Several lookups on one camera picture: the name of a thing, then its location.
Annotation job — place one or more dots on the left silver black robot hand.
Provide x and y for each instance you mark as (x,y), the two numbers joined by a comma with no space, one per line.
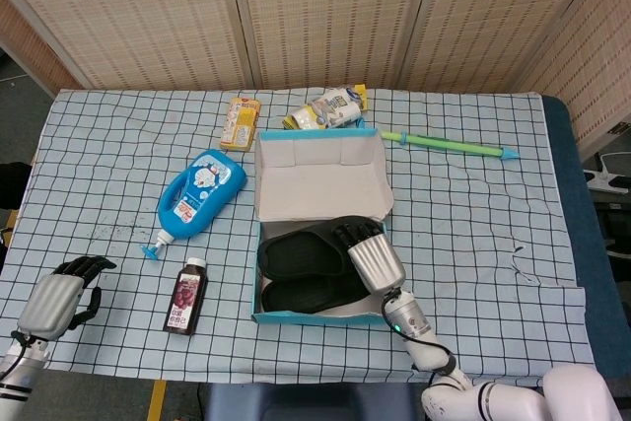
(49,305)

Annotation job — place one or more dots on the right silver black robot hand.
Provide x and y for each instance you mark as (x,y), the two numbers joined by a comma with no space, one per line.
(377,263)

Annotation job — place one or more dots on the black slipper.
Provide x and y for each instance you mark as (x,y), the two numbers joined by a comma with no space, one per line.
(301,251)
(315,295)

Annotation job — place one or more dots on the blue cardboard shoe box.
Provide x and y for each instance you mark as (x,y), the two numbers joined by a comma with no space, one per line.
(320,184)

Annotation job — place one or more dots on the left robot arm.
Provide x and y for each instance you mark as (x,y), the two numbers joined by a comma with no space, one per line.
(20,367)

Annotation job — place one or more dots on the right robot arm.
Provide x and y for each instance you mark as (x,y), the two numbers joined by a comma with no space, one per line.
(493,396)

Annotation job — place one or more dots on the yellow snack box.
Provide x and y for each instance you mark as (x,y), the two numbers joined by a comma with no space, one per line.
(240,122)

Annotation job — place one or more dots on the black bulky object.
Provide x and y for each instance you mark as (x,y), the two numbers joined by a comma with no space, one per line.
(12,184)

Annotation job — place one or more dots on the dark grape juice bottle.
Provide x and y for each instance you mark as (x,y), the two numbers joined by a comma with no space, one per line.
(185,300)

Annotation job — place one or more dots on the green water squirter toy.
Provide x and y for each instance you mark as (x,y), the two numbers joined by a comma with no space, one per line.
(443,143)

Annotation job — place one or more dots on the blue seat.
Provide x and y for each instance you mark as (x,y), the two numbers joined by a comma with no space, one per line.
(310,403)

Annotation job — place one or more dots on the blue checkered tablecloth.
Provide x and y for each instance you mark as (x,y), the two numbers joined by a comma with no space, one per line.
(108,155)

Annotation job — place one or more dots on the white yellow snack bag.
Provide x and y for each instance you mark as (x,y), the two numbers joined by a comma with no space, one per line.
(325,108)

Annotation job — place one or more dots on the blue cartoon pump bottle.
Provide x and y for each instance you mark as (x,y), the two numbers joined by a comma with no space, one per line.
(197,194)

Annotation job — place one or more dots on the white chair base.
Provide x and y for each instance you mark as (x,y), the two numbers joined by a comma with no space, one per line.
(611,174)

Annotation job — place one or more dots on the woven bamboo folding screen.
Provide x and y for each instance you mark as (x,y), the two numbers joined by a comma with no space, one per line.
(320,12)

